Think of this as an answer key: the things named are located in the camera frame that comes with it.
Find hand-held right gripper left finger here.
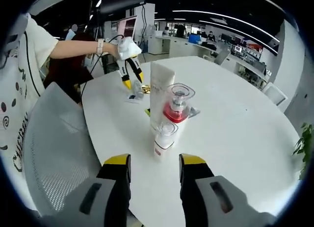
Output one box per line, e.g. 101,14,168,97
40,153,132,227

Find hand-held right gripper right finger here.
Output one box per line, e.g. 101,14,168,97
179,153,278,227

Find small white blue skincare sachet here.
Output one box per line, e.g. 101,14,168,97
125,92,145,104

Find white skincare tube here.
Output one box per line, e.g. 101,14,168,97
149,61,176,137

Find red collar skincare bottle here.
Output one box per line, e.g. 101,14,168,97
162,82,196,129

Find green black skincare sachet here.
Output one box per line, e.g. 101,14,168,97
144,106,201,119

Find blue storage box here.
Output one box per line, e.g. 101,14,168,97
188,33,202,44

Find person's left hand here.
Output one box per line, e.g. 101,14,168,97
103,42,121,57

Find white wristwatch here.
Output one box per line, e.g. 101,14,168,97
96,38,105,55

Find white office counter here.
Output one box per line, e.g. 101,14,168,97
147,34,221,58

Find white mesh office chair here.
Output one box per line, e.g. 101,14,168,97
23,82,104,218

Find person in white t-shirt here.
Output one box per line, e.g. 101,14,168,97
0,12,59,174

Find potted green plant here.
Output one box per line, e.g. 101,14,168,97
291,123,314,181

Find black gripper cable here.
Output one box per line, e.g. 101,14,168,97
79,34,125,107

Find white frame chair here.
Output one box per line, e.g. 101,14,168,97
262,81,288,106

